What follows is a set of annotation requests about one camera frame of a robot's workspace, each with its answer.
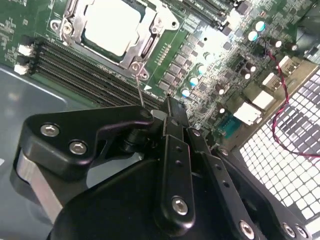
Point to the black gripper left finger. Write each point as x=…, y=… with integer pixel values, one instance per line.
x=62, y=130

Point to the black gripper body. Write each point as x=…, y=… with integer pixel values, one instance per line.
x=112, y=212

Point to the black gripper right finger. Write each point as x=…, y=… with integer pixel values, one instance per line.
x=220, y=175

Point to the metal socket cover frame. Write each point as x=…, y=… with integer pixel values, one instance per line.
x=77, y=17

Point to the CPU with silver lid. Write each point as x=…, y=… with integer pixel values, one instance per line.
x=112, y=25

